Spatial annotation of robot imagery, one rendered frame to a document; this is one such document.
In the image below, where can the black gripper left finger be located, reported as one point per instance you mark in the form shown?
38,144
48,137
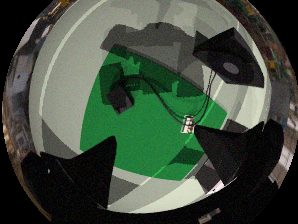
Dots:
90,172

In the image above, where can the green circuit board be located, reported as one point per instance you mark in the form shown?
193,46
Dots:
149,141

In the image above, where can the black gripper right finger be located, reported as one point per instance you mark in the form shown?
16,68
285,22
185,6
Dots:
226,150

